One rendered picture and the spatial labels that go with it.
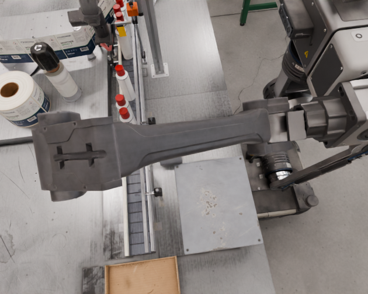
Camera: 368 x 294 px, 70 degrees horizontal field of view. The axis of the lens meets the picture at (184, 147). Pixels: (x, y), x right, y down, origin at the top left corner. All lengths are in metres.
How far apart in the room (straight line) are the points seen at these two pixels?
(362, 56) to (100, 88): 1.07
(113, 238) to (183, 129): 0.83
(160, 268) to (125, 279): 0.14
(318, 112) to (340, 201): 1.70
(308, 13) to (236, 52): 1.97
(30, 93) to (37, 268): 0.69
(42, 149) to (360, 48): 0.55
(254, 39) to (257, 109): 2.33
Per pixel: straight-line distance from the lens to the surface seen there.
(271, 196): 1.77
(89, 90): 1.36
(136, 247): 1.04
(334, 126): 0.54
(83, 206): 1.18
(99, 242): 1.13
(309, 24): 0.67
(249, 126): 0.45
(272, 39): 2.83
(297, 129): 0.52
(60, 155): 0.33
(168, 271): 1.07
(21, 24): 1.84
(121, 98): 1.02
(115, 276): 1.10
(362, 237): 2.22
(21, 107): 1.27
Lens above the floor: 1.90
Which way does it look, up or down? 66 degrees down
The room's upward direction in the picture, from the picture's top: 5 degrees counter-clockwise
